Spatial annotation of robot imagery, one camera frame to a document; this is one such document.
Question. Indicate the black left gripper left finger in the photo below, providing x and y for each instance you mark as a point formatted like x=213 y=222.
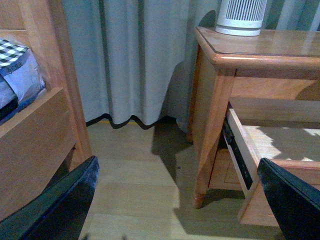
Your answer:
x=60 y=211

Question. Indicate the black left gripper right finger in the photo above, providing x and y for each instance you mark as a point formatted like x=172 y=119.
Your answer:
x=294 y=203

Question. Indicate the wooden drawer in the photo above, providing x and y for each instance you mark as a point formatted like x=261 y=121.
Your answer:
x=286 y=132
x=224 y=175

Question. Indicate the wooden nightstand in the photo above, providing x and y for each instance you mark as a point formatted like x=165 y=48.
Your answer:
x=277 y=65

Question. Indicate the checkered bedding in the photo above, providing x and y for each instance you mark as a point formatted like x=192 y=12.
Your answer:
x=20 y=79

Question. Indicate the grey curtain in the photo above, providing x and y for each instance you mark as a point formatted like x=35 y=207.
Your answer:
x=135 y=59

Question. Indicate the white cylindrical air purifier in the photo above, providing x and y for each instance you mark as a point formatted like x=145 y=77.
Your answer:
x=241 y=17

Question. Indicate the wooden bed frame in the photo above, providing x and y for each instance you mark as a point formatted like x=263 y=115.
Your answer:
x=51 y=132

